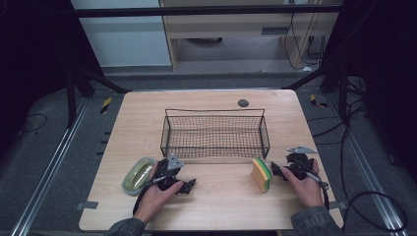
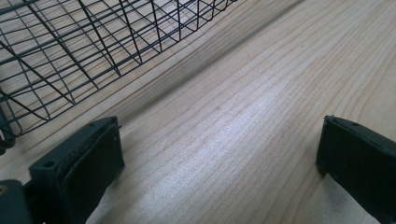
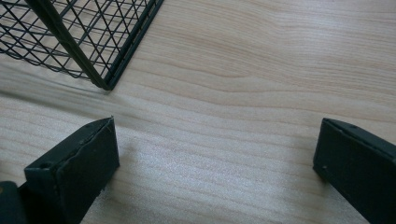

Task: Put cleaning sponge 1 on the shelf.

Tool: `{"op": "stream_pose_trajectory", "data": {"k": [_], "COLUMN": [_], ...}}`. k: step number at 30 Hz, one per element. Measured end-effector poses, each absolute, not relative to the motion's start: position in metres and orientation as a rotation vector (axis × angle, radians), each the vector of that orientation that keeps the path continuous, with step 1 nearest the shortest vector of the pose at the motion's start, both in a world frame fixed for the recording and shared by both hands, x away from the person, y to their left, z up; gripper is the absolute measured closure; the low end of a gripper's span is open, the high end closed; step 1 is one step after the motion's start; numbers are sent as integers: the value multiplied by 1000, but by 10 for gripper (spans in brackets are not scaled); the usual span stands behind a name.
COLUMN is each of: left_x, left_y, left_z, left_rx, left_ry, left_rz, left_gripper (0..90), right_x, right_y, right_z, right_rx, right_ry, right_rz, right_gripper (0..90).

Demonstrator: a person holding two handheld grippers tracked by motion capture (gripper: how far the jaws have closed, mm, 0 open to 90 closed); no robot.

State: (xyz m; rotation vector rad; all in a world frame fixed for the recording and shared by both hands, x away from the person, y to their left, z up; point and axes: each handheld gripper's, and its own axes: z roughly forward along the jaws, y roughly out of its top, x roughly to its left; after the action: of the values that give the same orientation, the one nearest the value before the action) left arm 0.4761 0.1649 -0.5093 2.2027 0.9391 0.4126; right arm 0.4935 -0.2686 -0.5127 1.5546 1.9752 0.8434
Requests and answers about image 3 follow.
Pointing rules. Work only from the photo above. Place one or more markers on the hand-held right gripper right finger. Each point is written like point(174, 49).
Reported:
point(358, 168)

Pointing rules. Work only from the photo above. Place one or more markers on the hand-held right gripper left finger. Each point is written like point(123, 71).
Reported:
point(84, 168)

